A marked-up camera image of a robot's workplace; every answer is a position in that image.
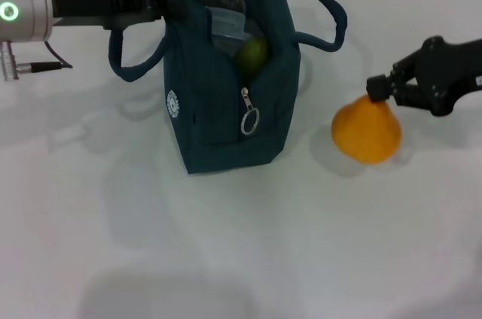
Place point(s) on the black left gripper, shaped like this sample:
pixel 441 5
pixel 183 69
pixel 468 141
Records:
pixel 105 5

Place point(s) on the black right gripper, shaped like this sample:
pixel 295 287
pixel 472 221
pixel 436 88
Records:
pixel 452 67

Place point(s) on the yellow orange pear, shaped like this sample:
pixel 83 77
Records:
pixel 367 134

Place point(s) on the clear plastic food container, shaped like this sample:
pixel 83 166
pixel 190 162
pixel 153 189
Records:
pixel 227 25

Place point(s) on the green cucumber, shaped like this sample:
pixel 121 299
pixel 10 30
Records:
pixel 252 57

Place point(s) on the dark teal fabric lunch bag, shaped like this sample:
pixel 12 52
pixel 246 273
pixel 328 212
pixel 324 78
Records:
pixel 226 127

